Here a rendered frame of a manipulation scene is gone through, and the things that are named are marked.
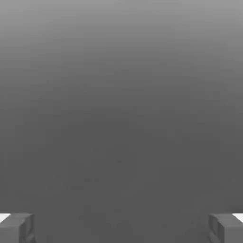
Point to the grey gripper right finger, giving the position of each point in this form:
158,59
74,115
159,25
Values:
227,227

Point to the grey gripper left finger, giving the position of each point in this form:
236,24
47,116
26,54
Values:
13,227

